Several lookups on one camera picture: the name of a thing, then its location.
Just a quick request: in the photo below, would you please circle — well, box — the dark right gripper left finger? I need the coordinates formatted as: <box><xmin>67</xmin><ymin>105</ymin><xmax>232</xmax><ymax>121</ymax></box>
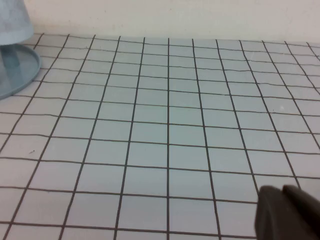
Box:
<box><xmin>254</xmin><ymin>185</ymin><xmax>320</xmax><ymax>240</ymax></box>

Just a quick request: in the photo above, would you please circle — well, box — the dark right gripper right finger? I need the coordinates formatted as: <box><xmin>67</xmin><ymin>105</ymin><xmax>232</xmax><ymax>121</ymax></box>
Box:
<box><xmin>282</xmin><ymin>184</ymin><xmax>320</xmax><ymax>226</ymax></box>

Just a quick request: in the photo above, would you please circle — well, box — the blue cup stand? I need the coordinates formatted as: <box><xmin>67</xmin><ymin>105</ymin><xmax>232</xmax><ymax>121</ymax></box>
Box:
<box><xmin>0</xmin><ymin>43</ymin><xmax>42</xmax><ymax>101</ymax></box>

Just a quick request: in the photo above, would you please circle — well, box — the light blue plastic cup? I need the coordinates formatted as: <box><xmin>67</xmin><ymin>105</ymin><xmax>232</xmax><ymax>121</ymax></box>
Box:
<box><xmin>0</xmin><ymin>0</ymin><xmax>35</xmax><ymax>46</ymax></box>

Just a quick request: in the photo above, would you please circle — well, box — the white grid tablecloth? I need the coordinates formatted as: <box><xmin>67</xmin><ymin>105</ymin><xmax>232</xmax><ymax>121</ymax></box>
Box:
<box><xmin>0</xmin><ymin>32</ymin><xmax>320</xmax><ymax>240</ymax></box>

